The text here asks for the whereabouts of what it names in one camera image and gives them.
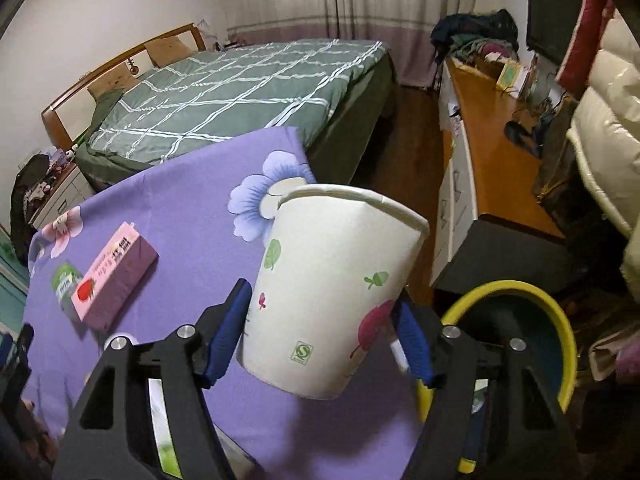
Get green coconut water bottle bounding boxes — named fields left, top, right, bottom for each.
left=148, top=377, right=182, bottom=479

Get pink strawberry milk carton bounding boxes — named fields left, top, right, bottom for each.
left=70, top=222, right=158, bottom=332

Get green toothpick jar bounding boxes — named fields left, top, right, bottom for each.
left=51, top=261, right=82, bottom=323

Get floral paper cup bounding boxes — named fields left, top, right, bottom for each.
left=238, top=184, right=430, bottom=400

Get yellow rimmed trash bin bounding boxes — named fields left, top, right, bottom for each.
left=416, top=278, right=580, bottom=476

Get purple floral blanket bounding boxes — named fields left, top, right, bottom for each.
left=24, top=128, right=421, bottom=479

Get white bedside nightstand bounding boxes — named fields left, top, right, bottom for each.
left=29, top=162, right=94, bottom=231

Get dark clothes on nightstand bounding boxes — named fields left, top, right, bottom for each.
left=8, top=153, right=51, bottom=267

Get wooden desk cabinet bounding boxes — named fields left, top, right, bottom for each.
left=431, top=60, right=570, bottom=295

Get wooden bed headboard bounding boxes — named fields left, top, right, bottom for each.
left=41, top=24, right=206, bottom=151

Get cream puffer jacket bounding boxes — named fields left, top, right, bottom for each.
left=567, top=12, right=640, bottom=298

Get green plaid bed quilt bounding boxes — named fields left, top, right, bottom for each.
left=76, top=39, right=396, bottom=191

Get clothes pile on desk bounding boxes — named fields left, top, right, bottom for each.
left=431, top=9, right=518, bottom=64

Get red quilted jacket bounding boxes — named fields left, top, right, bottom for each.
left=555, top=0, right=615, bottom=100

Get black television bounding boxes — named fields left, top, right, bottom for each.
left=525, top=0, right=582, bottom=65

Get pink striped curtain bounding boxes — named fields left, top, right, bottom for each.
left=222, top=0, right=475, bottom=88

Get green picture frame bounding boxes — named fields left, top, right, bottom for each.
left=496, top=58, right=523, bottom=91

